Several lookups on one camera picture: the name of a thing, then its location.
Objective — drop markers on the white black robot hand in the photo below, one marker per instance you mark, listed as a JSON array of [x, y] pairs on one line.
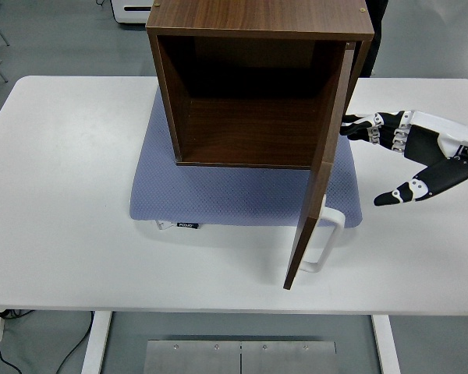
[[425, 144]]

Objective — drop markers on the brown wooden cabinet door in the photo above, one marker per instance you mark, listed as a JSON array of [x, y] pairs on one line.
[[316, 202]]

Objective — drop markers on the brown wooden cabinet body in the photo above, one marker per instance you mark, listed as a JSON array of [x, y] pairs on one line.
[[257, 15]]

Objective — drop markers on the person's leg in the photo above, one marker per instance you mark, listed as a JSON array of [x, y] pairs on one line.
[[379, 23]]

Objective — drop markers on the white table leg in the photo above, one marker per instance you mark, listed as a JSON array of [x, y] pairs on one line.
[[95, 343], [386, 343]]

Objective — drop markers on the blue-grey textured mat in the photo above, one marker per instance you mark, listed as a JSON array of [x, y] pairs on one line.
[[218, 195]]

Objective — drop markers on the black mat label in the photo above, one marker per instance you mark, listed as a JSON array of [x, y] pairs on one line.
[[188, 225]]

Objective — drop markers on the grey metal plate with screws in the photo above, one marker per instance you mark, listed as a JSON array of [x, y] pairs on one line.
[[288, 360], [191, 360]]

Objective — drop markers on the white mat tag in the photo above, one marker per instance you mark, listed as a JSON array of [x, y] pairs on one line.
[[162, 224]]

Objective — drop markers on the white appliance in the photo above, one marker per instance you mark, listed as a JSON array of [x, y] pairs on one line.
[[132, 15]]

